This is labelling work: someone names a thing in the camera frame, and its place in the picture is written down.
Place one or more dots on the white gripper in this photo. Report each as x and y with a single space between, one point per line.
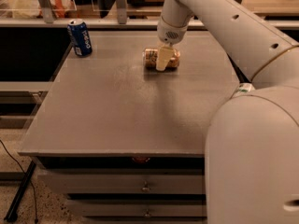
169 34

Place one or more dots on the orange soda can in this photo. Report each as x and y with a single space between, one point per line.
150 57

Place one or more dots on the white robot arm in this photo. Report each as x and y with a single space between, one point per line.
252 143

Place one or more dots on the green white soda can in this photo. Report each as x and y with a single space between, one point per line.
242 89

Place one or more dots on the blue Pepsi can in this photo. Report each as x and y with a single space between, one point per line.
80 38

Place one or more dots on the grey drawer cabinet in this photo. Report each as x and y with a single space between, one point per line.
108 112

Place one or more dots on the orange white plastic bag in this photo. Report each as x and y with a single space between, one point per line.
29 9

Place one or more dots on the upper drawer with knob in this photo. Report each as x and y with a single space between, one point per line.
124 182

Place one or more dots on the drawer with knob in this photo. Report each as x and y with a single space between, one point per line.
137 208
124 182

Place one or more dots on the lower drawer with knob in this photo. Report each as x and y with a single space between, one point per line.
137 208

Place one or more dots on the grey metal railing frame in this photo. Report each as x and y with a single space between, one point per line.
264 8

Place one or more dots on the black left floor rail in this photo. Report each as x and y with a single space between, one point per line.
24 179

